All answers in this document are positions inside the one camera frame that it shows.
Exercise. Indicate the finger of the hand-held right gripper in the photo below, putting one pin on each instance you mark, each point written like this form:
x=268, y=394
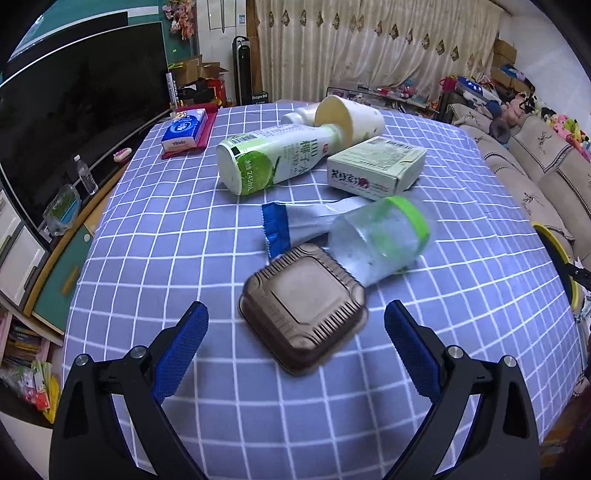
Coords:
x=581, y=276

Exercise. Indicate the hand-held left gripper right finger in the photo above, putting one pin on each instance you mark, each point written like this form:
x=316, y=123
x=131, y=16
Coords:
x=411, y=350

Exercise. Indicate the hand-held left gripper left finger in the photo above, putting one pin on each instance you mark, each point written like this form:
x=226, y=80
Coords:
x=182, y=350

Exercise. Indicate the yellow-rimmed black bin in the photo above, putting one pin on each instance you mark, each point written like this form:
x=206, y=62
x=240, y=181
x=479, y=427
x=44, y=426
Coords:
x=565, y=258

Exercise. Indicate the brown plastic food container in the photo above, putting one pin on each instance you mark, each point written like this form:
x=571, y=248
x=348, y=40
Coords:
x=300, y=307

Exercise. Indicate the blue white snack wrapper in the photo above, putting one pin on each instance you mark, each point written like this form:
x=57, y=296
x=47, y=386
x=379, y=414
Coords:
x=277, y=228

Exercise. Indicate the pale green carton box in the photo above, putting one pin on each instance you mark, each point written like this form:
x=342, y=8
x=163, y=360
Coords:
x=374, y=168

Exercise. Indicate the green white drink bottle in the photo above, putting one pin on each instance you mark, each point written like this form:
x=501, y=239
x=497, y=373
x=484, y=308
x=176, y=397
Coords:
x=277, y=157

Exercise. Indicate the cream paper cup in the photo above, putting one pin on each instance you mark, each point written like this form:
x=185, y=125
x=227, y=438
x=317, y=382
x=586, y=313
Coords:
x=355, y=117

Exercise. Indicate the small white bottle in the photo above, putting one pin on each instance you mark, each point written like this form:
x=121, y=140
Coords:
x=298, y=115

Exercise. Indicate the blue checked tablecloth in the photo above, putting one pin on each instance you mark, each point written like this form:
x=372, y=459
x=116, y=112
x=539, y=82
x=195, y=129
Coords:
x=184, y=258

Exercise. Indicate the beige sofa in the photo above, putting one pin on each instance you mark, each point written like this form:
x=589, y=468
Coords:
x=531, y=184

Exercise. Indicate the green yellow television cabinet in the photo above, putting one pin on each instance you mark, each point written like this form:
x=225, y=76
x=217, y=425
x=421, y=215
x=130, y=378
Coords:
x=60, y=281

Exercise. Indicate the pile of plush toys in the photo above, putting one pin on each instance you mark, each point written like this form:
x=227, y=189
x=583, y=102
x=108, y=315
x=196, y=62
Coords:
x=563, y=124

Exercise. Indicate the pile of colourful packets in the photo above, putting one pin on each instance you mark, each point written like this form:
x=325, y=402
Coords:
x=32, y=392

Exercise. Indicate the bookshelf with books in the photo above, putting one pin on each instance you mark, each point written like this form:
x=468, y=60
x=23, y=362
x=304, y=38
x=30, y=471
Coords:
x=23, y=337

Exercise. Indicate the dark grey plush toy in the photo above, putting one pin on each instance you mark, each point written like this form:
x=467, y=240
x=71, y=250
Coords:
x=501, y=130

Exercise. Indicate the glass bowl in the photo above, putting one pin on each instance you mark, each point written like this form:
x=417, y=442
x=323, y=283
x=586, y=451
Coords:
x=62, y=210

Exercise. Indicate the white plastic drawer unit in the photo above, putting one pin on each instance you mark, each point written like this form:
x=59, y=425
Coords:
x=18, y=254

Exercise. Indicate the clear water bottle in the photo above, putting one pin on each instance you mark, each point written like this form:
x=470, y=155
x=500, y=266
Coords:
x=87, y=177

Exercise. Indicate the small pink case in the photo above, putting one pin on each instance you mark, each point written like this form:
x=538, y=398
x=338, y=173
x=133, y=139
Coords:
x=122, y=154

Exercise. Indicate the blue white starred bag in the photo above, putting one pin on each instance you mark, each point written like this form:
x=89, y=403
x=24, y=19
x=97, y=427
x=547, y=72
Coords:
x=475, y=87

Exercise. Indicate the blue tissue pack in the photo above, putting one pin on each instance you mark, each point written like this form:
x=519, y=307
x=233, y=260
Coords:
x=184, y=130

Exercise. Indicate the red tray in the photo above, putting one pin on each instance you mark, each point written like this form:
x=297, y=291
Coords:
x=210, y=124

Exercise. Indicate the stack of cardboard boxes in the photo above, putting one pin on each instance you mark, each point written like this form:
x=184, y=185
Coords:
x=505, y=60

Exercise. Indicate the red bag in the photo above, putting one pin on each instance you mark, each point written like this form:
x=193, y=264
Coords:
x=447, y=84

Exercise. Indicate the low black cluttered rack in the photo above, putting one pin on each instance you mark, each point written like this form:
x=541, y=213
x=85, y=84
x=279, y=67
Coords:
x=388, y=97

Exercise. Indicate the large black television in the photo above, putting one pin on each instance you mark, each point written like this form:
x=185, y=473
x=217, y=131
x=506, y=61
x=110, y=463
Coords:
x=69, y=120

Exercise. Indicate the white printed tube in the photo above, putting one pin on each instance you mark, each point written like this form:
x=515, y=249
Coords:
x=173, y=90

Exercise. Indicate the red gift box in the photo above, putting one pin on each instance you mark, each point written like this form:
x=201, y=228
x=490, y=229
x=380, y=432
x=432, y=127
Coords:
x=217, y=91

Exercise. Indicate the small green box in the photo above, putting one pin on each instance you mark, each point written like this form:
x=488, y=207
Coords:
x=261, y=97

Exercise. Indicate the open cardboard box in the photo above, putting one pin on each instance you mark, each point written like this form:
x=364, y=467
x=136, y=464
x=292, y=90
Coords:
x=190, y=70
x=214, y=70

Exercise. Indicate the black tower fan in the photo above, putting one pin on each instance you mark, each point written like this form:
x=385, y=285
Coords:
x=242, y=69

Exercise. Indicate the beige patterned curtain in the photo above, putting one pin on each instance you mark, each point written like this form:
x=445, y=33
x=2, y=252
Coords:
x=360, y=41

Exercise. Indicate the artificial flower decoration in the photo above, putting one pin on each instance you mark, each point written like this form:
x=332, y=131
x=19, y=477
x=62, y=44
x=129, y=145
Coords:
x=180, y=16

